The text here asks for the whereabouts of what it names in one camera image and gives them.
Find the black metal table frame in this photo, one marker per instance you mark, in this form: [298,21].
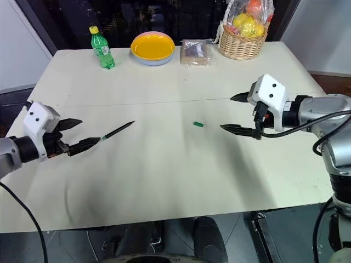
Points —
[261,235]

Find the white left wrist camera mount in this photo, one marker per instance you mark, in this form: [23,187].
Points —
[35,115]

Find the orange fruit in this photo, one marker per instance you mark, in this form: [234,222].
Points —
[255,5]

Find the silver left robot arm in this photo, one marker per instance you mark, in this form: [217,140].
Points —
[9,156]

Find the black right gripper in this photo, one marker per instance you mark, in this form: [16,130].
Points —
[263,116]

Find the pink plate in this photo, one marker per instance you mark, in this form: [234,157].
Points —
[153,33]

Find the yellow lemon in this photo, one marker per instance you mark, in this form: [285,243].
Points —
[238,19]
[249,27]

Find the light blue plate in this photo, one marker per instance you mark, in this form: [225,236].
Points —
[155,62]

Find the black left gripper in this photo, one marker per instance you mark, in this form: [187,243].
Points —
[53,143]

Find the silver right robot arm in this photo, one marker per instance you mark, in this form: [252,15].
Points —
[323,115]

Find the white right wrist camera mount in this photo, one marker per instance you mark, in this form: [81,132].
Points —
[270,94]

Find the brown packet in clear wrap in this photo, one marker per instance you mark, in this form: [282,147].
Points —
[195,52]

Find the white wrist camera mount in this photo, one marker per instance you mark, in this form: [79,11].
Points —
[35,115]
[270,94]

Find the woven wicker basket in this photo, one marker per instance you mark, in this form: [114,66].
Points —
[241,46]

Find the clear plastic fruit bag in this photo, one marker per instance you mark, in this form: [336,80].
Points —
[255,13]

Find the white lace ribbon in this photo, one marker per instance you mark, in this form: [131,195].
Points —
[222,24]

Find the green plastic soda bottle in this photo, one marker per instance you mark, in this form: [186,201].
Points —
[102,49]

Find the black pen with green band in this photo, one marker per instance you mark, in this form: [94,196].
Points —
[118,131]

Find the green pen cap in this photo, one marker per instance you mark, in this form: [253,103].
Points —
[198,124]

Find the dark rounded shape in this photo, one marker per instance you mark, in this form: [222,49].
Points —
[209,238]

